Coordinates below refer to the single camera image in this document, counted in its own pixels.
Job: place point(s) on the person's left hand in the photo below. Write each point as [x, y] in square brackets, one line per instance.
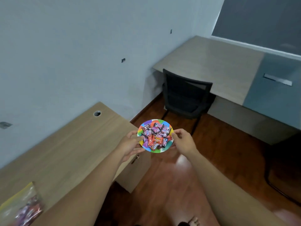
[128, 145]

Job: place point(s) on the person's right hand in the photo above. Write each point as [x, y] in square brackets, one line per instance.
[185, 142]

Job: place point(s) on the person's left thumb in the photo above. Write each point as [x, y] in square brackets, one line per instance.
[137, 138]

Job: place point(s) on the person's right thumb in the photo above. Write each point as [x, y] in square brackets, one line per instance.
[179, 132]

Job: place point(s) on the rainbow coloured round plate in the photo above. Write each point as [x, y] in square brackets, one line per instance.
[150, 121]

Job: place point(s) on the person's right forearm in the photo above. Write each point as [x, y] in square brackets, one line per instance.
[221, 192]

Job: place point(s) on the person's left forearm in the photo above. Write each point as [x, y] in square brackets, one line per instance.
[94, 190]

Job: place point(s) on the pile of wrapped candies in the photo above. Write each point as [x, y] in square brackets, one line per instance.
[156, 136]

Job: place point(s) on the black mesh office chair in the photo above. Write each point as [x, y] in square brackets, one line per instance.
[183, 96]

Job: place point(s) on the light wooden desk with cabinet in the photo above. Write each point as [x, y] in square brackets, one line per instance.
[70, 148]

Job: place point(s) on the long wooden and grey desk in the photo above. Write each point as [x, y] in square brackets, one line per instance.
[218, 68]

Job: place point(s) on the person's bare foot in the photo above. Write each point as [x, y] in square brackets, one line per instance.
[194, 221]

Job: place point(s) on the dark chair with metal legs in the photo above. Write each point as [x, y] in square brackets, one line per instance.
[285, 162]

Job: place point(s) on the clear plastic bag of candies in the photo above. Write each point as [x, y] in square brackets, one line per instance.
[22, 207]

